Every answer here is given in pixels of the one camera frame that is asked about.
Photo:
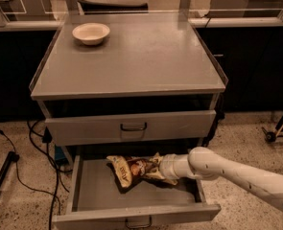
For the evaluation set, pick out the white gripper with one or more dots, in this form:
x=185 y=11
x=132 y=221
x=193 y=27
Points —
x=166 y=167

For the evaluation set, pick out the brown chip bag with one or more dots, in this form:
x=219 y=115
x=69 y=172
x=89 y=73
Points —
x=130 y=169

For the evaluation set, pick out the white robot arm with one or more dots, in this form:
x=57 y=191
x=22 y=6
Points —
x=204 y=164

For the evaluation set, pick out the closed top drawer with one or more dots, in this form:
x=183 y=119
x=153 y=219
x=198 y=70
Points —
x=130 y=127

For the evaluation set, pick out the open middle drawer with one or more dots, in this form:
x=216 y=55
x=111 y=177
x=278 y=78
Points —
x=98 y=202

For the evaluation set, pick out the grey drawer cabinet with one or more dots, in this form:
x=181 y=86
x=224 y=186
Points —
x=149 y=63

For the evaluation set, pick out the black power adapter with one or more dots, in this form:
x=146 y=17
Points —
x=47 y=138

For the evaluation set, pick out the white bowl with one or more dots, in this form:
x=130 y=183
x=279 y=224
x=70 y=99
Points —
x=91 y=33

